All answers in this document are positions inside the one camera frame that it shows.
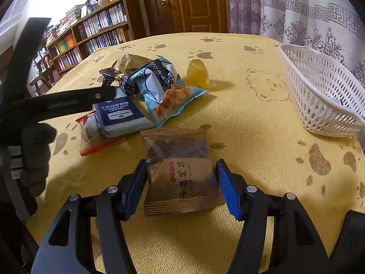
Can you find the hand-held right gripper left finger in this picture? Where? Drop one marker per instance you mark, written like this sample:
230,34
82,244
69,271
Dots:
137,188

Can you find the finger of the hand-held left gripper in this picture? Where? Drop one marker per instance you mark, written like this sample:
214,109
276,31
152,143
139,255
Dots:
31,51
71,100

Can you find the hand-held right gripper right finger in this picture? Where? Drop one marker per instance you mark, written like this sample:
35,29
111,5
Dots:
228,188

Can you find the clear red-edged snack packet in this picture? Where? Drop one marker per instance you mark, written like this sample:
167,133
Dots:
89,131

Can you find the navy cracker packet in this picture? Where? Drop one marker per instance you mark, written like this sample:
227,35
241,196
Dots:
119,117

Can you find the brown snack packet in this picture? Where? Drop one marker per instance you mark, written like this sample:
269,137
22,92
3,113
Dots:
176,154

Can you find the beige snack packet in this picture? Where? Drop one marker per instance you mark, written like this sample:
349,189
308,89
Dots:
128,62

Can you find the blue shrimp snack packet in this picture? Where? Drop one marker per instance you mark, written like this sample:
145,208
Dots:
159,82

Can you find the yellow jelly cup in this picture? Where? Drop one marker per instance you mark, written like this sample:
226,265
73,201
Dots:
198,75

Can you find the white plastic basket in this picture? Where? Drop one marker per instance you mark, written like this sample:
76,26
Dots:
313,105

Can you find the person's left hand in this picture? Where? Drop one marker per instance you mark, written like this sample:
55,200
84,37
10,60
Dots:
37,148

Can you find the low wooden table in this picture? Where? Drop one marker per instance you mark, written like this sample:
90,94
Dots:
40,81

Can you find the yellow paw-print blanket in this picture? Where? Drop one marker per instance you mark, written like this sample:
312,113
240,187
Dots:
256,148

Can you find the stack of books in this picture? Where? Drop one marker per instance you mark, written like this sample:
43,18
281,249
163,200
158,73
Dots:
74,12

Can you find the rows of shelved books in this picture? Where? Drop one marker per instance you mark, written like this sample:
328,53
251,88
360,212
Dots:
97,24

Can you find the cream pot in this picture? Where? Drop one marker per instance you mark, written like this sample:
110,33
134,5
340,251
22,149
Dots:
103,0

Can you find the wooden bookshelf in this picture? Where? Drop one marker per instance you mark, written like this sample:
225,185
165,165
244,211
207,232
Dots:
134,14

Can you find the brass doorknob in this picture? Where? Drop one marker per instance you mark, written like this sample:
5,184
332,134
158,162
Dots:
163,2

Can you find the wooden door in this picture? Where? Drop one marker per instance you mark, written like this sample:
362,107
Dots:
199,5

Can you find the white purple-patterned curtain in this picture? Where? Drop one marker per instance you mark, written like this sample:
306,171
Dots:
299,20

